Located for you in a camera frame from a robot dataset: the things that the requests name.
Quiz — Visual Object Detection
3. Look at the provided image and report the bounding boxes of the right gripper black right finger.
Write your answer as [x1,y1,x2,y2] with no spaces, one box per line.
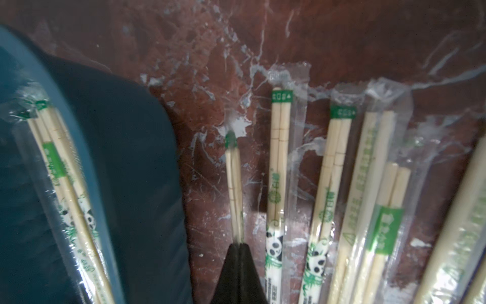
[239,243,267,304]

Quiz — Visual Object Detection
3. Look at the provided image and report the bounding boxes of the chopstick pair eleventh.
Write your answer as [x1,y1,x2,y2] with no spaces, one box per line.
[224,113,245,244]

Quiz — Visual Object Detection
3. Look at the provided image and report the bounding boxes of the teal storage box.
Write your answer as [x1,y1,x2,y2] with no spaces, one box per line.
[1,26,192,303]

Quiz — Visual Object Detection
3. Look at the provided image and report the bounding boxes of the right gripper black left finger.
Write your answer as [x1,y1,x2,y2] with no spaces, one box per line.
[210,244,239,304]

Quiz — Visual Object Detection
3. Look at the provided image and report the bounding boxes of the chopstick pair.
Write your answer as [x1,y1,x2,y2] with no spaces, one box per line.
[413,136,485,303]
[327,77,413,303]
[298,84,363,304]
[264,62,311,303]
[342,125,447,303]

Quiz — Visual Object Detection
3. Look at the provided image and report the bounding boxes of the wrapped chopsticks in box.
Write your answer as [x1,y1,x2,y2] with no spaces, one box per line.
[10,81,115,303]

